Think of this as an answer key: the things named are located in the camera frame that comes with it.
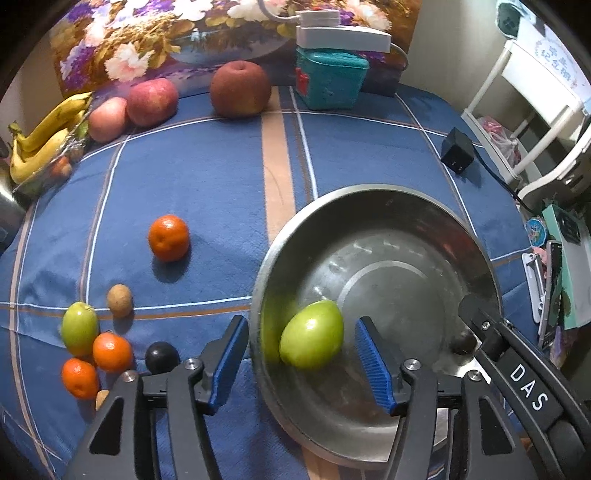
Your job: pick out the white plastic bracket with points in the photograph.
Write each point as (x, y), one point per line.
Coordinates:
(533, 286)

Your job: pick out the teal plastic box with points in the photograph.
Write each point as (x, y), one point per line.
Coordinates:
(330, 78)

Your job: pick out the yellow banana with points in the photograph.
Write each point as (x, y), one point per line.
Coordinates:
(53, 120)
(34, 159)

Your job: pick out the stainless steel kettle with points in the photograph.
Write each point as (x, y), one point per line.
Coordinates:
(9, 207)

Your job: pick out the large orange mandarin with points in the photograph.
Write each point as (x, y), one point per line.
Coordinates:
(169, 237)

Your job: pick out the clear glass fruit tray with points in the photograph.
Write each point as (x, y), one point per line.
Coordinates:
(51, 182)

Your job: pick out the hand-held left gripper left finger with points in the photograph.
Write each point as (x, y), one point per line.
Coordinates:
(227, 364)

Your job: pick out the pink plastic bag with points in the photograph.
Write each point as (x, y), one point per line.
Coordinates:
(501, 138)

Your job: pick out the stainless steel bowl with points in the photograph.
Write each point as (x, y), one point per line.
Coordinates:
(392, 277)

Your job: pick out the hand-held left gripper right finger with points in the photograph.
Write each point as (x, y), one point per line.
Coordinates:
(376, 369)

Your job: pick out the white chair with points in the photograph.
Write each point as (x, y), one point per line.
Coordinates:
(545, 138)

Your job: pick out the green jujube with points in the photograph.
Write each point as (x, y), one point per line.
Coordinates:
(80, 326)
(311, 334)

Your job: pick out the brown longan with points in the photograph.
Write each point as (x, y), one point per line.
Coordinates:
(101, 400)

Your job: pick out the green paper box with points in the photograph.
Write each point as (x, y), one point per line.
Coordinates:
(575, 277)

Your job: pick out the blue plaid tablecloth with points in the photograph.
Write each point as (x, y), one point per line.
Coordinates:
(207, 184)

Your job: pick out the black power adapter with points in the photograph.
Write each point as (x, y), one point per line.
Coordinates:
(457, 151)

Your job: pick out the dark red apple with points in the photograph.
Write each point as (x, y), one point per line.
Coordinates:
(240, 88)

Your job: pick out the small brown kiwi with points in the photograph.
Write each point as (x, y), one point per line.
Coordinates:
(119, 300)

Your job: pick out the pink apple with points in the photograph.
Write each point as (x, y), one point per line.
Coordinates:
(107, 120)

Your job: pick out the small orange fruit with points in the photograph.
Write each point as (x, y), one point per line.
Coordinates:
(60, 167)

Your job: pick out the black plum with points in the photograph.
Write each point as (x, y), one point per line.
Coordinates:
(161, 357)

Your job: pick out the teal round tin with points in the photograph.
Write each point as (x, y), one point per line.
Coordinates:
(537, 230)

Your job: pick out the floral painting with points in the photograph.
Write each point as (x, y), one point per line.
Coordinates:
(152, 41)

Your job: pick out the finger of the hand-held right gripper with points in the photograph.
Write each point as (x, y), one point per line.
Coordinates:
(487, 330)

